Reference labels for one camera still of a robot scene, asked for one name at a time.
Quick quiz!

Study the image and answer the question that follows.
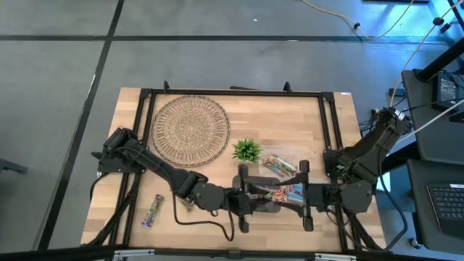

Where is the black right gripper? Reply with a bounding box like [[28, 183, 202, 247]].
[[278, 159, 342, 232]]

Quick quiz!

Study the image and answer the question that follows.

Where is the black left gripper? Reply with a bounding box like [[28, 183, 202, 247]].
[[224, 164, 281, 233]]

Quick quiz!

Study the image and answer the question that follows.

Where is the green orange granola bar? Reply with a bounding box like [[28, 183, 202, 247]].
[[273, 163, 299, 178], [262, 154, 291, 172]]

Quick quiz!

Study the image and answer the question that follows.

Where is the green purple granola bar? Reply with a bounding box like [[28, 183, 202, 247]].
[[141, 194, 166, 230]]

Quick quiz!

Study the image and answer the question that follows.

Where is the red blue Quaker Chewy bar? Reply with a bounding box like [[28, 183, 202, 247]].
[[288, 183, 305, 204]]

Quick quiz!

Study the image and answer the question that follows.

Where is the clear bag of snacks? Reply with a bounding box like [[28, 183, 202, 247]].
[[260, 146, 304, 179]]

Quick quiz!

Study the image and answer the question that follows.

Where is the green artificial plant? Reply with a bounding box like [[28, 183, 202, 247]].
[[231, 137, 264, 165]]

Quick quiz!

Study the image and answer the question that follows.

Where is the round woven placemat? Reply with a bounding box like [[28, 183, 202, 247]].
[[151, 94, 232, 168]]

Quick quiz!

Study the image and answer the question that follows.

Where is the dark grey side desk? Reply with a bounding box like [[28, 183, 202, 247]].
[[400, 68, 464, 161]]

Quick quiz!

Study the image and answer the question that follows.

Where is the black laptop keyboard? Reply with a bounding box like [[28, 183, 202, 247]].
[[426, 183, 464, 247]]

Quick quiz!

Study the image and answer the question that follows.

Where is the black power adapter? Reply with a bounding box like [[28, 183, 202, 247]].
[[432, 73, 462, 112]]

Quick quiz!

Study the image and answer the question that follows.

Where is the black diagonal pole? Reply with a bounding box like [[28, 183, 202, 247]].
[[415, 36, 464, 83]]

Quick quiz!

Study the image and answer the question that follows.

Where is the dark chair leg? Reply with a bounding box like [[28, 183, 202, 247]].
[[0, 157, 29, 175]]

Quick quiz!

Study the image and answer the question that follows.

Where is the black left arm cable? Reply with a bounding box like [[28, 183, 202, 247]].
[[171, 195, 236, 243]]

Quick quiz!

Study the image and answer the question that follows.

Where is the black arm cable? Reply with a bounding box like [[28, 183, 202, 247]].
[[171, 195, 236, 243], [376, 144, 410, 252]]

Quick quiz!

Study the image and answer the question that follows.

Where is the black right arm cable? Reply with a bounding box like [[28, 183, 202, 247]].
[[376, 144, 410, 252]]

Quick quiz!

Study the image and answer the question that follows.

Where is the black table frame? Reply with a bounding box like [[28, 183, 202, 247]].
[[86, 80, 385, 254]]

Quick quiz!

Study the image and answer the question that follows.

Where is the yellow cable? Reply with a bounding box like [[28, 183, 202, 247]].
[[302, 0, 417, 41]]

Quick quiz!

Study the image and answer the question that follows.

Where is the white cable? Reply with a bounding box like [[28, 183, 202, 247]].
[[389, 0, 464, 144]]

